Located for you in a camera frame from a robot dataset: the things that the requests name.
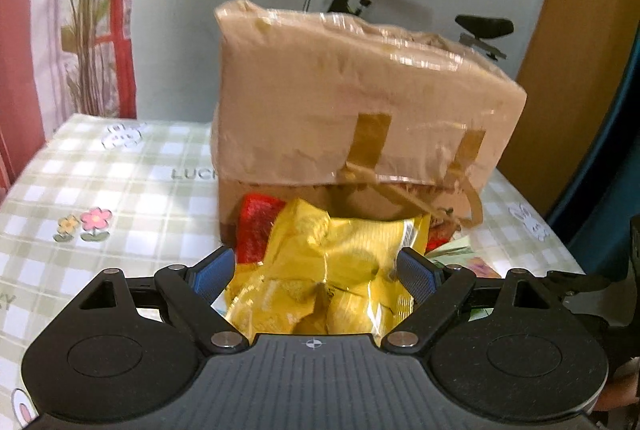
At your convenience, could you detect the wooden door panel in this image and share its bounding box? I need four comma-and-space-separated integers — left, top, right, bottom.
515, 0, 637, 216

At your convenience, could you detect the teal blue panel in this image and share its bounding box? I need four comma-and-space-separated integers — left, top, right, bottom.
547, 75, 640, 261

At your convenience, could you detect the large red snack packet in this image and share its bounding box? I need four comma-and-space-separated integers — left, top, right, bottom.
235, 193, 288, 263

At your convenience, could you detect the yellow snack packet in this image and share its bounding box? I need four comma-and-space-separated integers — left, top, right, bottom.
222, 197, 432, 336

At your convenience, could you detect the printed plant curtain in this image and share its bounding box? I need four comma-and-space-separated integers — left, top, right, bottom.
0, 0, 143, 191

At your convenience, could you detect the taped cardboard box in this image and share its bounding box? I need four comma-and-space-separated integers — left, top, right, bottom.
210, 0, 528, 246

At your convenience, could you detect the green snack packet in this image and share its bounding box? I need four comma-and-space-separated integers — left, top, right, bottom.
427, 236, 477, 267

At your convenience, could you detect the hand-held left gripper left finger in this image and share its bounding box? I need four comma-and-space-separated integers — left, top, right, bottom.
75, 246, 248, 353

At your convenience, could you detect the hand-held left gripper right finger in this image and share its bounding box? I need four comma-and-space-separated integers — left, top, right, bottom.
380, 246, 568, 353

